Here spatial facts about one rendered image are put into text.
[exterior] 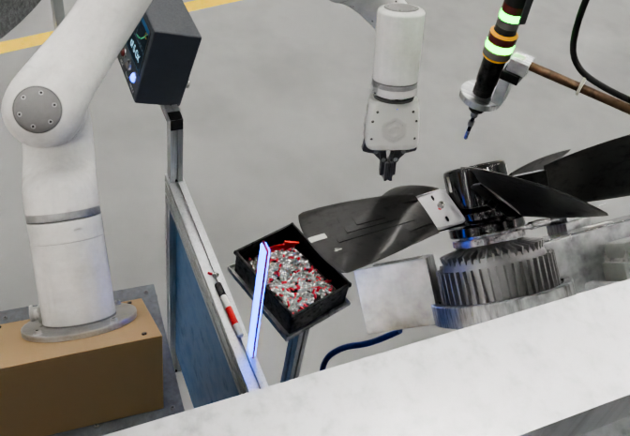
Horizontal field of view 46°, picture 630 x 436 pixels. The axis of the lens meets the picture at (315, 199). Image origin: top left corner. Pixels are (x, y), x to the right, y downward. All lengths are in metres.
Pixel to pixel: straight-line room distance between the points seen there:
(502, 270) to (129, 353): 0.66
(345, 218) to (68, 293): 0.50
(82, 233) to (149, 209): 1.71
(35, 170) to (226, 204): 1.73
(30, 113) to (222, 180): 1.94
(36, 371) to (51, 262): 0.18
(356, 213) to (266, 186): 1.72
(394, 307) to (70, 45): 0.76
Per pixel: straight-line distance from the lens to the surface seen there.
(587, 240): 1.54
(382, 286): 1.47
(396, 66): 1.32
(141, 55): 1.67
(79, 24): 1.25
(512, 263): 1.36
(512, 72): 1.17
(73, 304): 1.26
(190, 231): 1.71
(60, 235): 1.24
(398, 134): 1.39
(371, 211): 1.36
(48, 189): 1.24
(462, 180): 1.39
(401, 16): 1.30
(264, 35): 3.95
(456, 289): 1.39
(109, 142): 3.24
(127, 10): 1.25
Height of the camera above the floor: 2.13
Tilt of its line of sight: 45 degrees down
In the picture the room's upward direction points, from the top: 11 degrees clockwise
